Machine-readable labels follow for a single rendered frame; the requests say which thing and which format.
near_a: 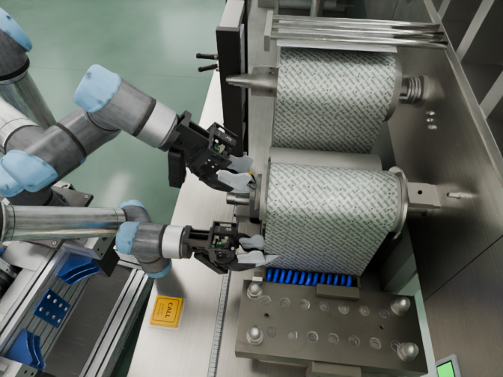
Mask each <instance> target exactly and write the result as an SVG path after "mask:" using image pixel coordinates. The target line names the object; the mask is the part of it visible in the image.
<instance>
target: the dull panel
mask: <svg viewBox="0 0 503 377"><path fill-rule="evenodd" d="M370 154H376V155H378V156H379V157H380V160H381V163H382V171H388V170H389V169H390V168H392V167H394V166H396V161H395V157H394V151H393V146H392V142H391V136H390V132H389V127H388V121H386V122H384V121H383V124H382V126H381V129H380V131H379V134H378V136H377V139H376V140H375V142H374V145H373V147H372V150H371V153H370ZM401 236H402V239H401V240H400V241H399V243H398V244H397V246H396V247H395V249H394V250H393V251H392V252H391V254H390V255H389V257H388V258H387V260H386V261H385V262H384V263H383V265H382V266H381V268H380V269H379V282H380V288H381V292H395V291H396V290H397V289H398V288H399V287H400V286H401V285H402V284H403V283H404V282H405V281H406V279H407V278H408V277H409V276H410V275H411V274H412V273H413V272H414V271H415V270H416V269H417V268H416V264H415V257H414V253H413V249H412V242H411V238H410V234H409V226H408V222H407V218H406V219H405V222H404V225H403V229H402V230H401Z"/></svg>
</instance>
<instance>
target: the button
mask: <svg viewBox="0 0 503 377"><path fill-rule="evenodd" d="M182 306H183V299H182V298H175V297H167V296H160V295H157V296H156V300H155V303H154V306H153V311H152V314H151V317H150V324H151V325H160V326H167V327H174V328H177V327H178V324H179V320H180V314H181V310H182Z"/></svg>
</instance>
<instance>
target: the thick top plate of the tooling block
mask: <svg viewBox="0 0 503 377"><path fill-rule="evenodd" d="M251 283H252V280H245V279H243V288H242V295H241V302H240V313H239V319H238V326H237V337H236V344H235V350H234V351H235V355H236V357H237V358H250V359H257V360H263V361H276V362H283V363H290V364H302V365H309V366H310V364H311V362H312V361H316V362H323V363H330V364H343V365H350V366H357V367H361V371H362V372H369V373H381V374H388V375H395V376H407V377H420V376H423V375H425V374H428V373H429V372H428V368H427V360H426V356H425V351H424V344H423V340H422V335H421V328H420V323H419V319H418V311H417V307H416V303H415V296H410V295H395V294H387V293H379V292H365V291H359V299H358V300H350V299H342V298H328V297H320V296H316V287H315V286H305V285H297V284H289V283H275V282H267V281H262V285H260V287H261V289H262V291H263V294H262V296H261V298H259V299H258V300H255V301H254V300H251V299H250V298H249V297H248V296H247V289H248V287H249V285H250V284H251ZM400 297H407V298H408V299H409V300H410V306H409V309H408V311H407V313H406V314H405V315H403V316H399V315H397V314H396V313H394V312H393V310H392V309H391V303H392V301H393V300H395V299H396V298H400ZM253 325H256V326H258V327H260V329H261V330H262V332H263V340H262V342H261V343H259V344H257V345H252V344H250V343H249V342H248V341H247V338H246V334H247V331H248V330H249V329H250V327H252V326H253ZM401 343H414V344H415V345H416V346H417V347H418V354H417V355H416V358H415V359H414V360H413V361H411V362H405V361H403V360H402V359H401V358H400V357H399V355H398V353H397V348H398V346H399V345H400V344H401Z"/></svg>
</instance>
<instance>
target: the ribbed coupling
mask: <svg viewBox="0 0 503 377"><path fill-rule="evenodd" d="M429 89H430V80H429V78H428V76H424V75H420V76H419V77H418V78H405V79H404V80H403V82H402V83H401V89H400V96H399V100H400V103H402V104H412V106H413V107H414V108H421V107H422V106H423V105H424V104H425V102H426V100H427V97H428V94H429Z"/></svg>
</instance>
